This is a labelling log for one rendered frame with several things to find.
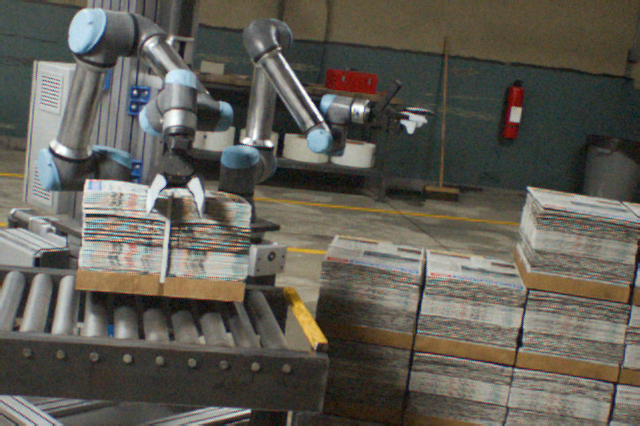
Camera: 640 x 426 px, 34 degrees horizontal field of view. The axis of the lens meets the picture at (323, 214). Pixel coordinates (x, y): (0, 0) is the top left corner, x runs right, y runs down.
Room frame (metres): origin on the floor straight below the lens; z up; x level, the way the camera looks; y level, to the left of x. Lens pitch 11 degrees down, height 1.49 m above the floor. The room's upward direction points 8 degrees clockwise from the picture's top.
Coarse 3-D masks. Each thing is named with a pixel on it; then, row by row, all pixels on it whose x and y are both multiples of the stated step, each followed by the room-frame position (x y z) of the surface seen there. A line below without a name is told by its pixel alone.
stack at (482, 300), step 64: (384, 256) 3.01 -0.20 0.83; (448, 256) 3.13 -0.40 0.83; (320, 320) 2.88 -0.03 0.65; (384, 320) 2.86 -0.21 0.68; (448, 320) 2.84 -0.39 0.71; (512, 320) 2.83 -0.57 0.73; (576, 320) 2.82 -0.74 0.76; (384, 384) 2.85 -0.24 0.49; (448, 384) 2.83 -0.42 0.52; (512, 384) 2.82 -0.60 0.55; (576, 384) 2.81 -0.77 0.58
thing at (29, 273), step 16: (0, 272) 2.41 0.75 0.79; (32, 272) 2.42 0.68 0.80; (48, 272) 2.44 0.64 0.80; (64, 272) 2.46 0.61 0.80; (0, 288) 2.41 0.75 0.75; (256, 288) 2.56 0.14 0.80; (272, 288) 2.58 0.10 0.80; (80, 304) 2.45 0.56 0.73; (112, 304) 2.47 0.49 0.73; (192, 304) 2.51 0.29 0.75; (272, 304) 2.55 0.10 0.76; (80, 320) 2.45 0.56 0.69; (112, 320) 2.47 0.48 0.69; (224, 320) 2.53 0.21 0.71
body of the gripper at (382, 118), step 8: (368, 104) 3.30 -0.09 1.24; (368, 112) 3.29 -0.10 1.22; (376, 112) 3.30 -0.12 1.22; (384, 112) 3.29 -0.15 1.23; (368, 120) 3.30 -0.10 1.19; (376, 120) 3.31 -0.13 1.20; (384, 120) 3.28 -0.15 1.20; (392, 120) 3.27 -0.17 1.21; (368, 128) 3.31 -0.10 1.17; (376, 128) 3.32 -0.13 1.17; (384, 128) 3.28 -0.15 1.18; (392, 128) 3.27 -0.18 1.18; (400, 128) 3.29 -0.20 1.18
